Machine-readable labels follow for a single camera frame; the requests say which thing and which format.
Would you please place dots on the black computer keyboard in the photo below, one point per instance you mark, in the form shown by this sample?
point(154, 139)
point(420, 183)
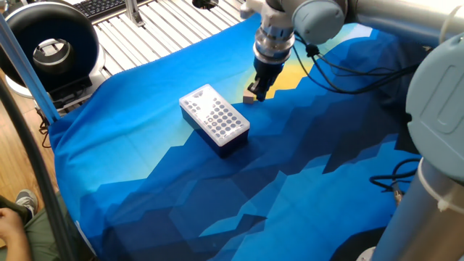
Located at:
point(98, 7)

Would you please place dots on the green trousers leg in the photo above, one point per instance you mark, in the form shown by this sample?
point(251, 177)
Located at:
point(43, 239)

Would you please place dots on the blue tube rack white top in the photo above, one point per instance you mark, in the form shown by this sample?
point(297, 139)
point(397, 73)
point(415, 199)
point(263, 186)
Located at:
point(214, 116)

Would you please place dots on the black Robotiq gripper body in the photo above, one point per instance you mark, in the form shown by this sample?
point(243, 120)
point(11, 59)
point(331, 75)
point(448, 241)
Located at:
point(270, 70)

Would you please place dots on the white printed wrist mount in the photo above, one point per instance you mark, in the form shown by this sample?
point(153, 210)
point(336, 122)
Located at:
point(253, 6)

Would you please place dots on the blue mountain print cloth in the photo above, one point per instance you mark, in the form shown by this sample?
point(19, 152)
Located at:
point(145, 127)

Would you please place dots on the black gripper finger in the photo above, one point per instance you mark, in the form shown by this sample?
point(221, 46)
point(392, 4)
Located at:
point(263, 90)
point(253, 88)

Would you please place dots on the silver metal bracket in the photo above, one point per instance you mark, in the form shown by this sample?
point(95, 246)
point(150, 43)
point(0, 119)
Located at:
point(133, 12)

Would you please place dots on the person's left hand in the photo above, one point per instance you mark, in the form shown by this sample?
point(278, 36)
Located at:
point(11, 224)

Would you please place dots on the blue aluminium frame post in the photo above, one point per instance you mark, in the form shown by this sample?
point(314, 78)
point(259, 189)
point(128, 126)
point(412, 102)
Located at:
point(32, 76)

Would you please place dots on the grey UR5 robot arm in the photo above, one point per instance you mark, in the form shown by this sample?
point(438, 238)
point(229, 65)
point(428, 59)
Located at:
point(435, 108)

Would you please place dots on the person's left forearm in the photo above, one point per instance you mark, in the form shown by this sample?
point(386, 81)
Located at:
point(20, 251)

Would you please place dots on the grey sneaker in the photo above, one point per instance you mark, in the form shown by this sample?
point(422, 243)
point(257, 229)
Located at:
point(27, 199)

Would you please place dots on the small wooden cube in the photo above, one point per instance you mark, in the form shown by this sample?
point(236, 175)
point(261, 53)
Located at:
point(247, 98)

